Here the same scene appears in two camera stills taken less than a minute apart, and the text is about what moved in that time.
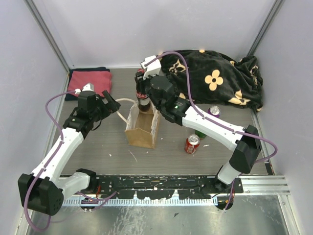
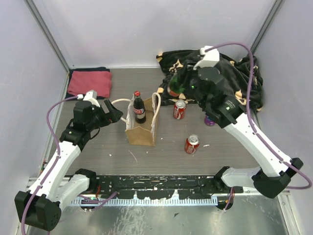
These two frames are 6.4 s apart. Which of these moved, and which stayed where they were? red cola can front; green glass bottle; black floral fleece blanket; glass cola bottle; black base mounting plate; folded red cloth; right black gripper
Moved: green glass bottle; right black gripper; glass cola bottle
Stayed: red cola can front; black base mounting plate; folded red cloth; black floral fleece blanket
